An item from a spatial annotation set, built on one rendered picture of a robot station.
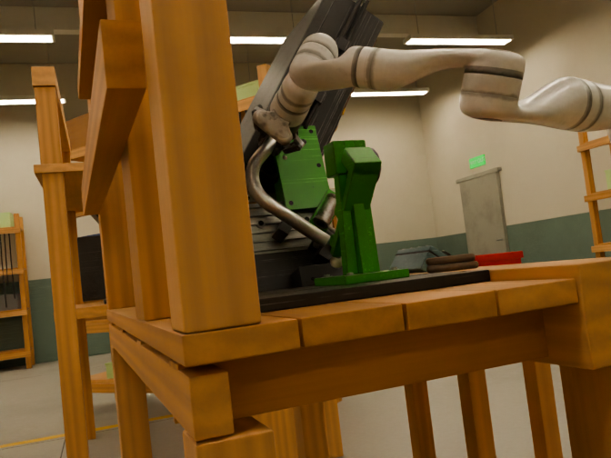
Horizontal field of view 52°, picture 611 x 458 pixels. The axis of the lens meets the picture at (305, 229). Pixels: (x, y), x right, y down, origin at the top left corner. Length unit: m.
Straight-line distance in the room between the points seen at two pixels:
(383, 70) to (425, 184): 10.88
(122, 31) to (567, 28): 8.48
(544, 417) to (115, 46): 1.35
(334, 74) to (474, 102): 0.24
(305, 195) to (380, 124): 10.39
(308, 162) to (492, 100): 0.56
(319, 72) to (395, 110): 10.89
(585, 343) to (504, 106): 0.37
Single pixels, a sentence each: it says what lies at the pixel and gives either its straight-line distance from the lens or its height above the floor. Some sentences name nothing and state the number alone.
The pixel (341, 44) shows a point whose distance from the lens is 1.58.
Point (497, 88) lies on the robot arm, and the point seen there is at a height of 1.18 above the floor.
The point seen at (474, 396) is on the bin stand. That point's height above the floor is 0.59.
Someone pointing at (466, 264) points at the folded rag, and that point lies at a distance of 1.25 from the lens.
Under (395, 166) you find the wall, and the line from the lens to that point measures 11.72.
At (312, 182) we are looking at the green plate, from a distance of 1.44.
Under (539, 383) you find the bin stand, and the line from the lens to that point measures 1.73.
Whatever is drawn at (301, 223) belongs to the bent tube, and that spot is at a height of 1.04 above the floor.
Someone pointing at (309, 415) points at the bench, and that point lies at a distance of 2.28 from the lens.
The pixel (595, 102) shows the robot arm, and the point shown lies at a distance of 1.21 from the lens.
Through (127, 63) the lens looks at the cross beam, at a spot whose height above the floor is 1.22.
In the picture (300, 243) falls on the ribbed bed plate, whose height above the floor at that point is 0.99.
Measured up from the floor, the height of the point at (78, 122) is 2.34.
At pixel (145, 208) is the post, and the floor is 1.07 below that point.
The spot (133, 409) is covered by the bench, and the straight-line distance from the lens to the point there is 2.13.
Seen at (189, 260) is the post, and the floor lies 0.96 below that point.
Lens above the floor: 0.94
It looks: 4 degrees up
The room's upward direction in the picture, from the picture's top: 7 degrees counter-clockwise
